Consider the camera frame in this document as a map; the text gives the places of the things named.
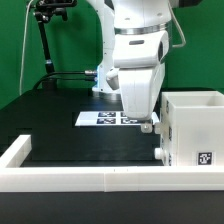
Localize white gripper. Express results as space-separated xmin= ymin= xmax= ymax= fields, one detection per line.
xmin=106 ymin=30 xmax=169 ymax=133

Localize white drawer cabinet box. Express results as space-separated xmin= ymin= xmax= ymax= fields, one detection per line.
xmin=160 ymin=91 xmax=224 ymax=166

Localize white drawer tray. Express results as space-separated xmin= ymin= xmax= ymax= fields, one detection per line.
xmin=154 ymin=148 xmax=172 ymax=166
xmin=154 ymin=117 xmax=172 ymax=140

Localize white front drawer tray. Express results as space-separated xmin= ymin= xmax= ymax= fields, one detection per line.
xmin=154 ymin=148 xmax=172 ymax=166

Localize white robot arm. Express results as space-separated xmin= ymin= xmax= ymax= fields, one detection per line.
xmin=87 ymin=0 xmax=202 ymax=133

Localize white marker tag plate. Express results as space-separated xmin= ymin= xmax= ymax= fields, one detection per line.
xmin=73 ymin=110 xmax=161 ymax=128

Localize black cables at base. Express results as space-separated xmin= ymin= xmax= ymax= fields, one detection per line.
xmin=32 ymin=69 xmax=99 ymax=90

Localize white U-shaped border frame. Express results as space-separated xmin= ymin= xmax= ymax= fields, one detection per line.
xmin=0 ymin=135 xmax=224 ymax=192

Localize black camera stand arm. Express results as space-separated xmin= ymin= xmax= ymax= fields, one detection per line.
xmin=34 ymin=0 xmax=77 ymax=90

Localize white hanging cable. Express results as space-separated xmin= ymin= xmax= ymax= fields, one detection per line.
xmin=18 ymin=0 xmax=36 ymax=96

